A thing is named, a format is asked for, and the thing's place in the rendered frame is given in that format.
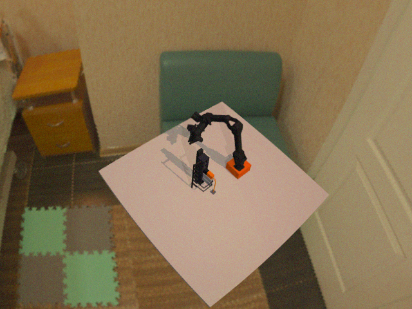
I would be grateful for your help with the black rectangular post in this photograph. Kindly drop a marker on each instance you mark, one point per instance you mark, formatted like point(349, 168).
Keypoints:
point(200, 156)

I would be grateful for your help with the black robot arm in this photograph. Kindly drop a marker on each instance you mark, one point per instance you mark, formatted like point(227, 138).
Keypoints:
point(205, 119)

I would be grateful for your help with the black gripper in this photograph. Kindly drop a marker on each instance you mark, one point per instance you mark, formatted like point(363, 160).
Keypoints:
point(196, 136)

